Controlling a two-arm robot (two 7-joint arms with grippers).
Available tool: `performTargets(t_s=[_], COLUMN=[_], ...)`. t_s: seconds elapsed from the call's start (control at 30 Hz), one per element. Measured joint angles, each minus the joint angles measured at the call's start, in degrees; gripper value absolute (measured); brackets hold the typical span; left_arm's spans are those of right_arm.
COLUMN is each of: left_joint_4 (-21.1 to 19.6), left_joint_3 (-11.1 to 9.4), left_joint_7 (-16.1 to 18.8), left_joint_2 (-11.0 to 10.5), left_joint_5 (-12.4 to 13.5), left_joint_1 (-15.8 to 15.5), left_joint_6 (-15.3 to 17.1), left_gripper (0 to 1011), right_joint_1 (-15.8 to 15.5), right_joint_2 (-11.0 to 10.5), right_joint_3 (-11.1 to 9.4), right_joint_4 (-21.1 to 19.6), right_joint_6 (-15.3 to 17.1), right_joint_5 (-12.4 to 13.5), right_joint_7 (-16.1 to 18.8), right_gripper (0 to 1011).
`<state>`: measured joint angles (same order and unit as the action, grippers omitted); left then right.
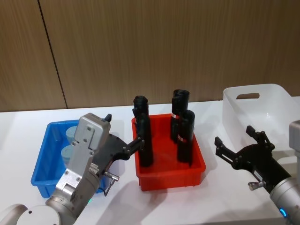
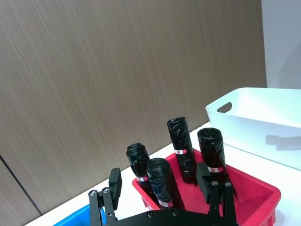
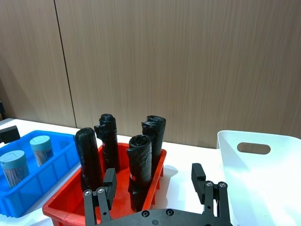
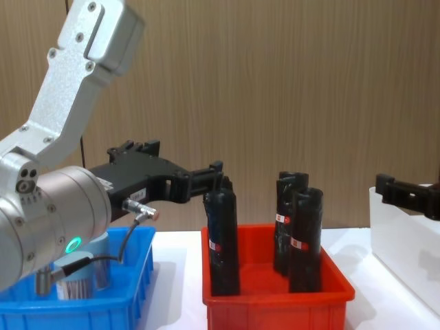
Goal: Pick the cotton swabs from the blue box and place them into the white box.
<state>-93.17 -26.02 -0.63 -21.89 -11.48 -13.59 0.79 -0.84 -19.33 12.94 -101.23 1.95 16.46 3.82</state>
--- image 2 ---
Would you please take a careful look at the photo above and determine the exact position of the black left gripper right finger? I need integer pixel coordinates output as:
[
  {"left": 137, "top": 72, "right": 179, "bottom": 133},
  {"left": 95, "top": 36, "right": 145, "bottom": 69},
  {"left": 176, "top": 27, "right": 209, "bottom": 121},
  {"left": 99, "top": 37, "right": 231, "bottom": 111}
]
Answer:
[{"left": 196, "top": 162, "right": 238, "bottom": 222}]

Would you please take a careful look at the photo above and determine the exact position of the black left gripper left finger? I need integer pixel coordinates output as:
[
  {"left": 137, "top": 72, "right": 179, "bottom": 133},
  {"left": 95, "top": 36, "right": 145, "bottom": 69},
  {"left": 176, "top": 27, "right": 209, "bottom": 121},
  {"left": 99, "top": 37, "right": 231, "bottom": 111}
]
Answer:
[{"left": 88, "top": 168, "right": 124, "bottom": 226}]

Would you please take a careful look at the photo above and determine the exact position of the black bag roll with label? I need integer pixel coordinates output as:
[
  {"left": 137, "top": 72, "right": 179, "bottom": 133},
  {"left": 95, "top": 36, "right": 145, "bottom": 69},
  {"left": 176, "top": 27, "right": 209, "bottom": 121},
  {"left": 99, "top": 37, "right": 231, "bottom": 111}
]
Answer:
[
  {"left": 197, "top": 127, "right": 236, "bottom": 196},
  {"left": 126, "top": 142, "right": 158, "bottom": 203},
  {"left": 146, "top": 157, "right": 186, "bottom": 211},
  {"left": 166, "top": 116, "right": 197, "bottom": 183}
]

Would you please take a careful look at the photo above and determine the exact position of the blue plastic bin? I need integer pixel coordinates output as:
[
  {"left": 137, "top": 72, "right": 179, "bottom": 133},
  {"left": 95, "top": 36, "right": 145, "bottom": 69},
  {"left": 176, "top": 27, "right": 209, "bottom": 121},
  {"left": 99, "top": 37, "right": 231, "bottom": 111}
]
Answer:
[{"left": 53, "top": 204, "right": 93, "bottom": 226}]

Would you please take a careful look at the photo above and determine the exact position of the red plastic bin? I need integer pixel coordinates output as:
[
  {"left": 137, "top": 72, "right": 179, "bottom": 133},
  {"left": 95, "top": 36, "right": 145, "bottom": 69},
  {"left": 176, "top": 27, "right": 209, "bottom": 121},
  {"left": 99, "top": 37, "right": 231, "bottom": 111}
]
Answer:
[{"left": 132, "top": 149, "right": 282, "bottom": 226}]

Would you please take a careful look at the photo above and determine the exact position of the white plastic bin with handle hole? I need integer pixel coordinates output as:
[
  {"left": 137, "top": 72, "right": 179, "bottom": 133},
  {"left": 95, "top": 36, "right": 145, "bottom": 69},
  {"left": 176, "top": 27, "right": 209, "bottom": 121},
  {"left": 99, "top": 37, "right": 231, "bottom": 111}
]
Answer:
[{"left": 205, "top": 87, "right": 301, "bottom": 171}]

